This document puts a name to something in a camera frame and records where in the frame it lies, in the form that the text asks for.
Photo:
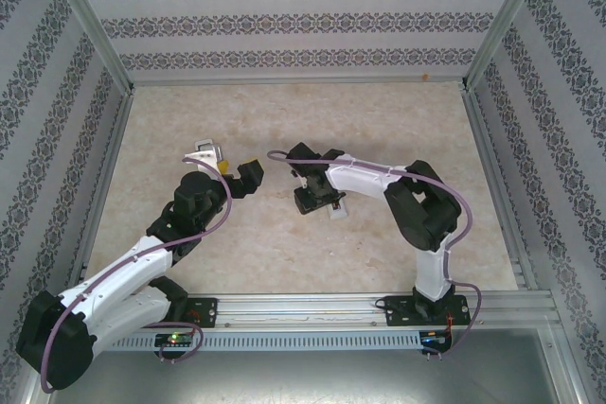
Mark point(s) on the long white remote control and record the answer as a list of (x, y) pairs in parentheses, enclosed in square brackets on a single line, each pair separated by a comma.
[(340, 214)]

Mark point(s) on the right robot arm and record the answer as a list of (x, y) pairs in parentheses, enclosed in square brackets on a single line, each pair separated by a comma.
[(426, 215)]

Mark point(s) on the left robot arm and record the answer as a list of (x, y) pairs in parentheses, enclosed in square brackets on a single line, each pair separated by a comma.
[(128, 267)]

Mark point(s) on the circuit board with green light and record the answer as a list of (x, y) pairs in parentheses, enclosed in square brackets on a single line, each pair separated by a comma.
[(175, 339)]

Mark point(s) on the grey metal sheet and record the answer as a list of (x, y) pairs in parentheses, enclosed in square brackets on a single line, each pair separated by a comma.
[(303, 375)]

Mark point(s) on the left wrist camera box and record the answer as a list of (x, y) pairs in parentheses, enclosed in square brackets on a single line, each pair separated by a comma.
[(203, 151)]

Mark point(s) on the aluminium side floor rail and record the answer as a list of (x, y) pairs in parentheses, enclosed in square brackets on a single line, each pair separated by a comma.
[(111, 158), (492, 163)]

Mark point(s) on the long aluminium floor rail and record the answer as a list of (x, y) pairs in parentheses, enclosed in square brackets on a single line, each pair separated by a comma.
[(284, 82)]

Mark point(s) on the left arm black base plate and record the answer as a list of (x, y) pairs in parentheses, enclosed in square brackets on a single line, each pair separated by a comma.
[(206, 311)]

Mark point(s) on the wide aluminium mounting rail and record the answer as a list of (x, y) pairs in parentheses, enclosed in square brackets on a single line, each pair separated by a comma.
[(303, 311)]

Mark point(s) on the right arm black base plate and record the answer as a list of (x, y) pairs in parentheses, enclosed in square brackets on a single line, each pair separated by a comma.
[(397, 311)]

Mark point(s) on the aluminium frame post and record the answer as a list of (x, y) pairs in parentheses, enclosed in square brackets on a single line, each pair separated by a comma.
[(511, 11), (85, 16)]

